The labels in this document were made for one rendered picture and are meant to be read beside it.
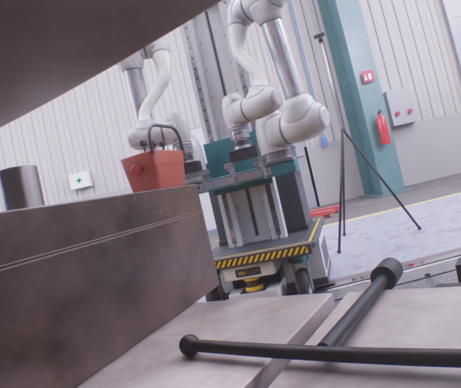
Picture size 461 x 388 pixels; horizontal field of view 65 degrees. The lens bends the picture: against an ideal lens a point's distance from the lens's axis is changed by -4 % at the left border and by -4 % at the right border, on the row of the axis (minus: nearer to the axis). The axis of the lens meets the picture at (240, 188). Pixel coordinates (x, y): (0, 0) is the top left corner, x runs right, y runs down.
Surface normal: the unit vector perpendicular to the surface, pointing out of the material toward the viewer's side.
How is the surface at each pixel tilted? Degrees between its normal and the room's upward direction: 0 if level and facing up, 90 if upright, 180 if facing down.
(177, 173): 97
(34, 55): 180
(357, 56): 90
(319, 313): 90
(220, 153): 90
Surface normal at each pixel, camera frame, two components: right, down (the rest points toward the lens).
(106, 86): 0.00, -0.01
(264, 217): -0.25, 0.05
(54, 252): 0.90, -0.21
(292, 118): -0.61, 0.24
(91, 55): 0.22, 0.97
